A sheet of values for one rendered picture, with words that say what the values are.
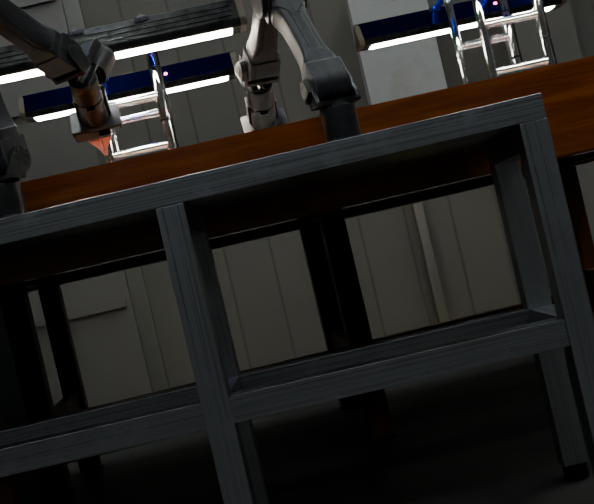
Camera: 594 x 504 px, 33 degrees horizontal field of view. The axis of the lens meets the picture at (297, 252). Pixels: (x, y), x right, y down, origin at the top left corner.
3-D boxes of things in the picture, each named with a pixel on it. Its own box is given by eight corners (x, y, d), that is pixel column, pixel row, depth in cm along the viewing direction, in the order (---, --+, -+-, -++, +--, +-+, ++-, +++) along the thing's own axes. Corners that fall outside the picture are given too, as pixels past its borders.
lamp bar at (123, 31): (248, 23, 226) (241, -8, 226) (-28, 81, 220) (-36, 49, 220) (247, 31, 234) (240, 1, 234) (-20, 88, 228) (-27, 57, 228)
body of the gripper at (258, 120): (240, 123, 231) (236, 98, 225) (283, 113, 231) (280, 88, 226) (246, 141, 226) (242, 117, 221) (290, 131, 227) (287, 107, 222)
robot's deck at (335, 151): (547, 117, 155) (541, 92, 155) (-208, 293, 155) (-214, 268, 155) (457, 165, 245) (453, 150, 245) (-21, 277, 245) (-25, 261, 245)
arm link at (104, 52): (94, 72, 209) (57, 28, 202) (125, 60, 204) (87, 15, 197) (75, 109, 201) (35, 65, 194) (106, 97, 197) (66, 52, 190)
